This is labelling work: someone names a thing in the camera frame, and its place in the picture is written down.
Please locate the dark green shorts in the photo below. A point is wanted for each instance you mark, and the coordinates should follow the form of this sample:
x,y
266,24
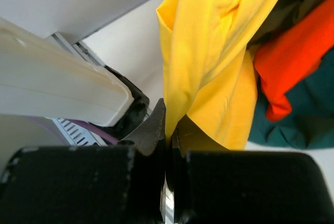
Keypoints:
x,y
310,124

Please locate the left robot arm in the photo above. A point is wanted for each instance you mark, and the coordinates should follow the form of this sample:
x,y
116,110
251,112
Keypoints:
x,y
42,79

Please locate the orange shorts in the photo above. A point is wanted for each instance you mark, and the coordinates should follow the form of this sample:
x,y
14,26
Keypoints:
x,y
292,56

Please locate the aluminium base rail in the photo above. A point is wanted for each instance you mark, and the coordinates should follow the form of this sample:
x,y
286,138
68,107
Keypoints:
x,y
76,49

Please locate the yellow shorts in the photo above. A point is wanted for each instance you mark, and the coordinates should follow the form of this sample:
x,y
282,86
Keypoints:
x,y
208,73

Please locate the olive green shorts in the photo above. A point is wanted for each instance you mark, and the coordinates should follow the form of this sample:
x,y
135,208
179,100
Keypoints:
x,y
283,16

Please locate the slotted cable duct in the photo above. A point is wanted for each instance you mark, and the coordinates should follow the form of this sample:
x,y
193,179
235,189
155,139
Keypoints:
x,y
77,135

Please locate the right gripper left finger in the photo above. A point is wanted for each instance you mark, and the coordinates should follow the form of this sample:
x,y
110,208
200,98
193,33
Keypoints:
x,y
122,183

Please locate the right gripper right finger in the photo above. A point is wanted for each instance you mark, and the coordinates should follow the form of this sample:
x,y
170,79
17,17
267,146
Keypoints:
x,y
212,184

